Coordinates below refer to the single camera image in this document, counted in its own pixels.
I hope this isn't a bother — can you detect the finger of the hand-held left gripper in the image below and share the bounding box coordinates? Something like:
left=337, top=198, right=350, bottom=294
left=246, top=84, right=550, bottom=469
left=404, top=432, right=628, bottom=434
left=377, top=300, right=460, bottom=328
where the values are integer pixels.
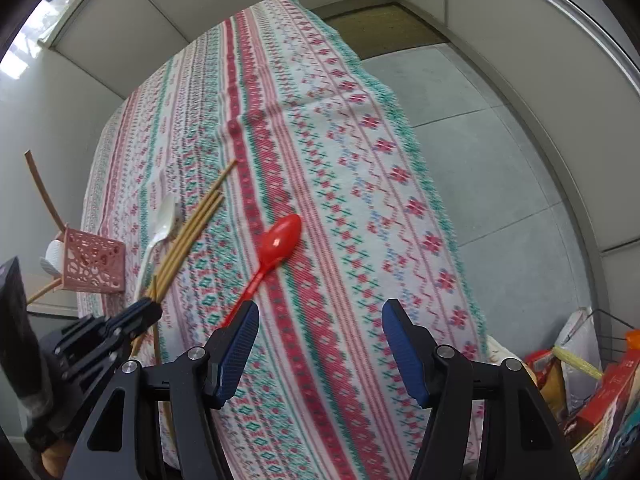
left=105, top=299, right=163, bottom=343

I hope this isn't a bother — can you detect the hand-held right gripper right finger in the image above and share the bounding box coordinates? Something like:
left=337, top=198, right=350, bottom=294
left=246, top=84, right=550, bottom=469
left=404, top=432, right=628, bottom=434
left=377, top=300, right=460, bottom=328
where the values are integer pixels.
left=381, top=298, right=581, bottom=480

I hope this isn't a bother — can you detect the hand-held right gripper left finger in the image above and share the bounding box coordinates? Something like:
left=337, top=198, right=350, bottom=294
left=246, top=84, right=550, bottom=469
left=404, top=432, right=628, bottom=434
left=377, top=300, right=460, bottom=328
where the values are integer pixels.
left=62, top=301, right=261, bottom=480

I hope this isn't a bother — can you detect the pink perforated utensil holder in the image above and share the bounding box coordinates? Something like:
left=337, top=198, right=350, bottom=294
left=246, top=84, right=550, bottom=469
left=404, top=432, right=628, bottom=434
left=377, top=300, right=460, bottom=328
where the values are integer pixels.
left=59, top=227, right=126, bottom=293

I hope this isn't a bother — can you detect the light wooden chopstick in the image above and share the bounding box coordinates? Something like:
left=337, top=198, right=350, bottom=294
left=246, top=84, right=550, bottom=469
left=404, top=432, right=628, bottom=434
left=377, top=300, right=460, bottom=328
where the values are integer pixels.
left=26, top=277, right=63, bottom=305
left=25, top=150, right=68, bottom=228

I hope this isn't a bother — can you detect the white rice paddle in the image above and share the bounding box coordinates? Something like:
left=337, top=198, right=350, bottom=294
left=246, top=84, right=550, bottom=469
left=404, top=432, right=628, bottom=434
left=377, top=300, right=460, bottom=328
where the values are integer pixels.
left=40, top=240, right=66, bottom=277

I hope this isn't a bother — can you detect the small white plastic spoon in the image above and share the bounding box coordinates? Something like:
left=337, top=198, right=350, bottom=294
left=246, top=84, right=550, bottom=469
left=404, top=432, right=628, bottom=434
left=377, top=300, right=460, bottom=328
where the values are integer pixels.
left=134, top=192, right=183, bottom=301

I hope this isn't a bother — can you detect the pile of chopsticks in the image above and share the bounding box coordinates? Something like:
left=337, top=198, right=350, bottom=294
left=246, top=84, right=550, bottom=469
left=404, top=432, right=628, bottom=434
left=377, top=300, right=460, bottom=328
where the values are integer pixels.
left=130, top=160, right=239, bottom=438

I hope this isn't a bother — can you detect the red plastic spoon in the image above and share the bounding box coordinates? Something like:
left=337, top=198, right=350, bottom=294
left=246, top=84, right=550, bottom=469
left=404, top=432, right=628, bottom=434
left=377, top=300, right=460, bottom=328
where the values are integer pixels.
left=220, top=213, right=303, bottom=331

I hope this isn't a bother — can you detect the person's left forearm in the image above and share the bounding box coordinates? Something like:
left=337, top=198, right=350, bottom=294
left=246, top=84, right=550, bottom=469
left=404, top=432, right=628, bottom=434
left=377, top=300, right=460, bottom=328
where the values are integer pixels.
left=0, top=257, right=76, bottom=480

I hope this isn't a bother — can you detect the white plastic bag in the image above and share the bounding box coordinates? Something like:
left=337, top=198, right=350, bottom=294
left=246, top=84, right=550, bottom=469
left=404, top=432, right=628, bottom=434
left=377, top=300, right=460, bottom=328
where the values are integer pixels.
left=552, top=307, right=608, bottom=411

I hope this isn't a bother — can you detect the striped patterned tablecloth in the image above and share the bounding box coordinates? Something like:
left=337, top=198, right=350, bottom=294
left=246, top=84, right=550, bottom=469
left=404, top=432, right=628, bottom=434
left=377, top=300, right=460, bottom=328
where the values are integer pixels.
left=75, top=0, right=488, bottom=480

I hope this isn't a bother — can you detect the red cardboard box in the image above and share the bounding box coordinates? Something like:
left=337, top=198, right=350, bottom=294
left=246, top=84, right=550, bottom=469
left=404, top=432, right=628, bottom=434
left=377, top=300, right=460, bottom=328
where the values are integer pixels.
left=570, top=355, right=640, bottom=441

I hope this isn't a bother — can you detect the brown floor mat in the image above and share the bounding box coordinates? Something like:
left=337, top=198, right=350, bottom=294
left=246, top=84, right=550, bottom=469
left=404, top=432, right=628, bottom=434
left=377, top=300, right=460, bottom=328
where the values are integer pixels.
left=322, top=2, right=446, bottom=61

